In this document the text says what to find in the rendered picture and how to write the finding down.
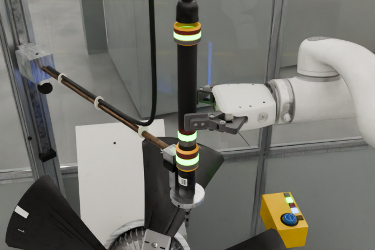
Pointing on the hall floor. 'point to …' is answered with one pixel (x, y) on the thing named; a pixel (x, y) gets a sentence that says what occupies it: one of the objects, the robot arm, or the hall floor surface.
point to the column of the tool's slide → (15, 77)
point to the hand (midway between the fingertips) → (187, 109)
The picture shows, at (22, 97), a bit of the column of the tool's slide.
